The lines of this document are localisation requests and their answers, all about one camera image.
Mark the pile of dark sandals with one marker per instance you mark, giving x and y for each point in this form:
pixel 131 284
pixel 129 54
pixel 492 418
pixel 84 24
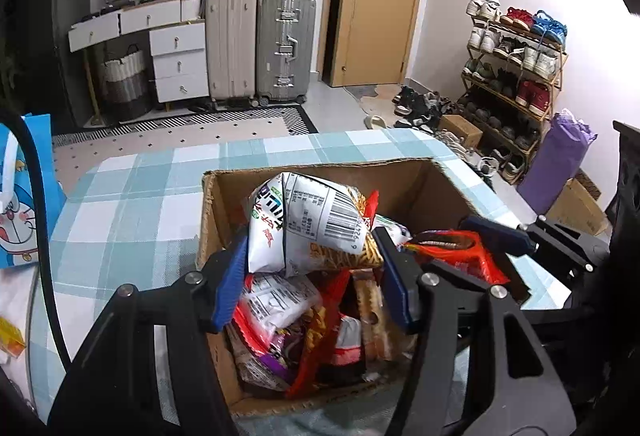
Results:
pixel 415 108

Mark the beige suitcase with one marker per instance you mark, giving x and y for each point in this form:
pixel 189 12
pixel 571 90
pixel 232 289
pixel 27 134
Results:
pixel 231 46

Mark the white crispy noodle snack packet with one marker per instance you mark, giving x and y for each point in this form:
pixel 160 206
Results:
pixel 310 216

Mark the clear biscuit packet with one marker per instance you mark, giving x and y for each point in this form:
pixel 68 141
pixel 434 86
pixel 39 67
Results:
pixel 372 316

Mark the large purple snack packet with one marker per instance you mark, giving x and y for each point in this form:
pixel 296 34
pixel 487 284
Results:
pixel 282 351

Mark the yellow carton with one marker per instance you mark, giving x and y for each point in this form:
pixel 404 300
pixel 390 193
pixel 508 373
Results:
pixel 10 338

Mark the purple bag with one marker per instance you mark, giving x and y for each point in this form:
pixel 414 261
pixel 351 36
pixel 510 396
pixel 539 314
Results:
pixel 550 166

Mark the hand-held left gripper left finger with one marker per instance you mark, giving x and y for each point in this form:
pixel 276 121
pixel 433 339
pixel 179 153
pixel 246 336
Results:
pixel 230 286

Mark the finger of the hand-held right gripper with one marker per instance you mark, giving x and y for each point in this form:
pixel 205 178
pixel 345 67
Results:
pixel 510 283
pixel 495 233

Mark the beige slipper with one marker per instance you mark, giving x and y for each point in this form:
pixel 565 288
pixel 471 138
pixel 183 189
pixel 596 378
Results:
pixel 375 122

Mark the black white patterned rug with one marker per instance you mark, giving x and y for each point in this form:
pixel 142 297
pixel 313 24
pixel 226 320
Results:
pixel 200 136

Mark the grey white woven basket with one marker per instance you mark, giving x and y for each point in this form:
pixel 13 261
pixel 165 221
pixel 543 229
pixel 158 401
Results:
pixel 122 86

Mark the blue cartoon tote bag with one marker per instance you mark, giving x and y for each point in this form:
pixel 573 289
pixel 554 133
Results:
pixel 15 226

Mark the printed cardboard box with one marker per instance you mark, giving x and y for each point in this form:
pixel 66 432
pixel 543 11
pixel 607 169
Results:
pixel 575 211

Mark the small red snack packet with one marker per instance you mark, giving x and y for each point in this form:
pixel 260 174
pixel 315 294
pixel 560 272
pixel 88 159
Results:
pixel 460 261

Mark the white dresser with drawers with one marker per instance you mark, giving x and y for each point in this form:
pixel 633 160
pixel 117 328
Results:
pixel 177 61

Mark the shoe rack with shoes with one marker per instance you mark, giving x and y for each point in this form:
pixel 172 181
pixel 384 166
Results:
pixel 532 96

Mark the red white small packet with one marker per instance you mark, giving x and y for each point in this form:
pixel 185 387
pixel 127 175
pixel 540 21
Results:
pixel 346 341

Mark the wooden shoe rack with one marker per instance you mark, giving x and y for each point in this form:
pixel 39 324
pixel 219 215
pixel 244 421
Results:
pixel 562 66

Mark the silver suitcase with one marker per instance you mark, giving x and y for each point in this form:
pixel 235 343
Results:
pixel 285 46

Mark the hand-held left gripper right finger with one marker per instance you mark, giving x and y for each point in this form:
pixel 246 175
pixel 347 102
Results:
pixel 397 286

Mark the brown cardboard box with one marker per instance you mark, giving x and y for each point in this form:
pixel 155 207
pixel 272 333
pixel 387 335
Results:
pixel 225 196

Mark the furry doormat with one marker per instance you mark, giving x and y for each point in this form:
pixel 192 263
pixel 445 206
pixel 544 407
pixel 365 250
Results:
pixel 372 98

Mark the wooden door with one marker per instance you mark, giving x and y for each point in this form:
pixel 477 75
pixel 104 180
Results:
pixel 380 6

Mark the small plain cardboard box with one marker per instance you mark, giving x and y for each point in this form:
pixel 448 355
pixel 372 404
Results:
pixel 460 131

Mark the grey refrigerator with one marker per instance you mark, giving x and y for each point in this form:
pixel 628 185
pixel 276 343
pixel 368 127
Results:
pixel 65 16

